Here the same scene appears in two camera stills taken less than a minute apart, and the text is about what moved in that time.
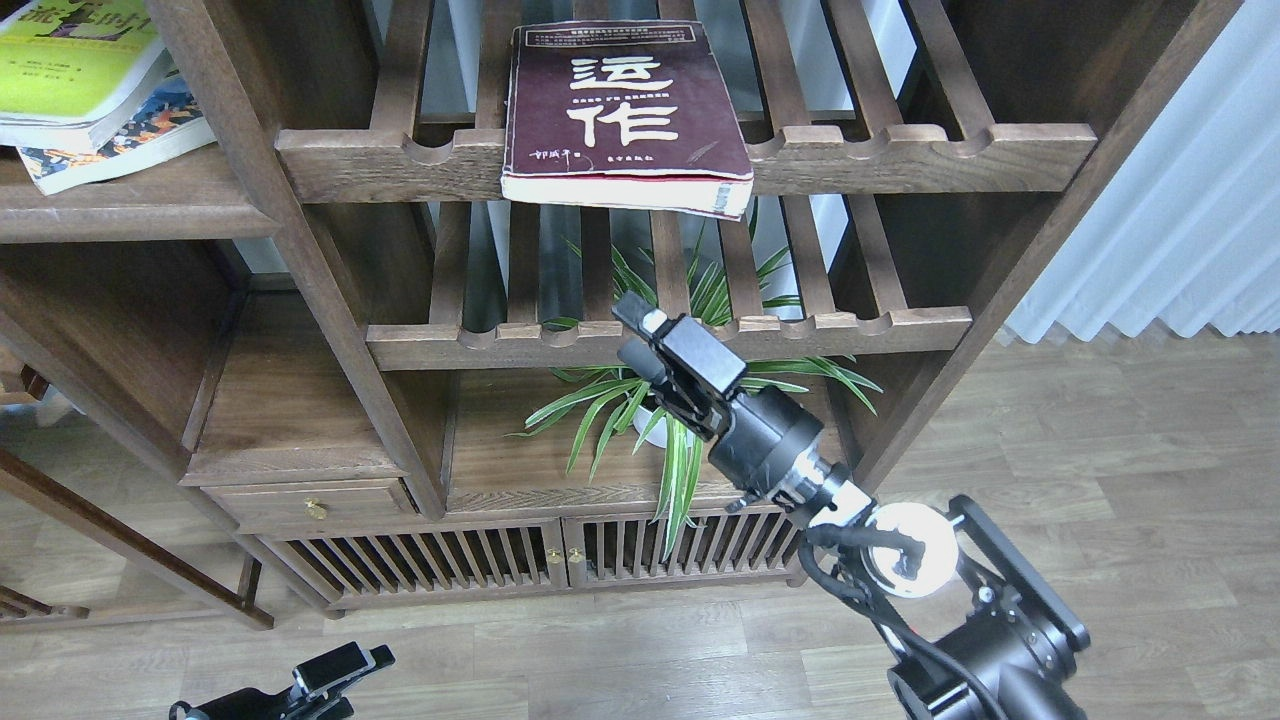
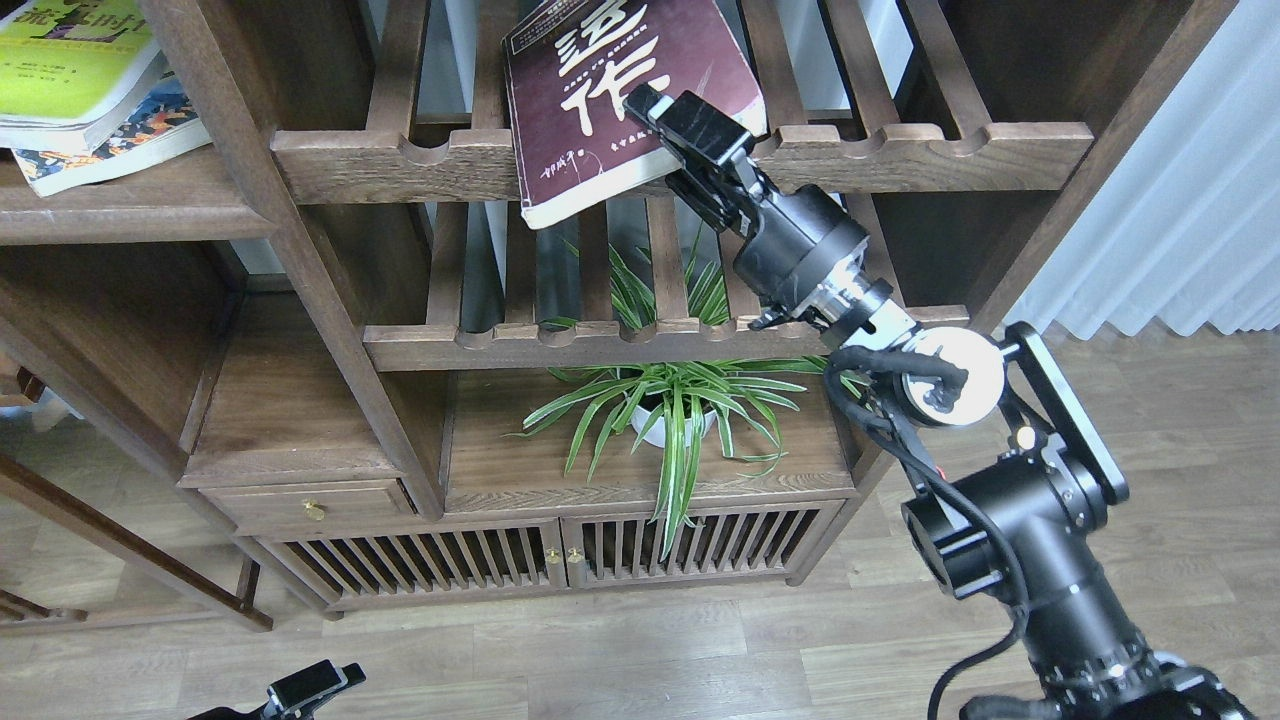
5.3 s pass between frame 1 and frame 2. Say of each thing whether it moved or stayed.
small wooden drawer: stayed
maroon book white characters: moved
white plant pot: stayed
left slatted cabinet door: stayed
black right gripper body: moved
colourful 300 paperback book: stayed
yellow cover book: moved
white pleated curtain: stayed
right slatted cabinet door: stayed
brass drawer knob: stayed
